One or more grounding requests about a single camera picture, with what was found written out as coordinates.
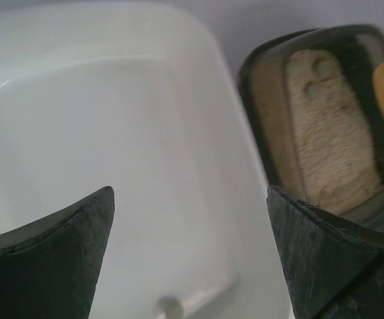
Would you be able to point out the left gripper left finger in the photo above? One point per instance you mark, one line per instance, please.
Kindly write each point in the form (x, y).
(49, 268)

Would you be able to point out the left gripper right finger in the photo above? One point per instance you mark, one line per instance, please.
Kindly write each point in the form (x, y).
(333, 267)

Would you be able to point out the grey litter clump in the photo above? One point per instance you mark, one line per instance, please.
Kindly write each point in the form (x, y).
(312, 89)
(293, 68)
(351, 111)
(171, 307)
(323, 68)

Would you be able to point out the dark grey litter box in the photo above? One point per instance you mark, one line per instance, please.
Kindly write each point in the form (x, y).
(312, 148)

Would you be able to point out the white plastic tub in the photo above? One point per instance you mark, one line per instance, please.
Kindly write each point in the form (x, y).
(137, 96)

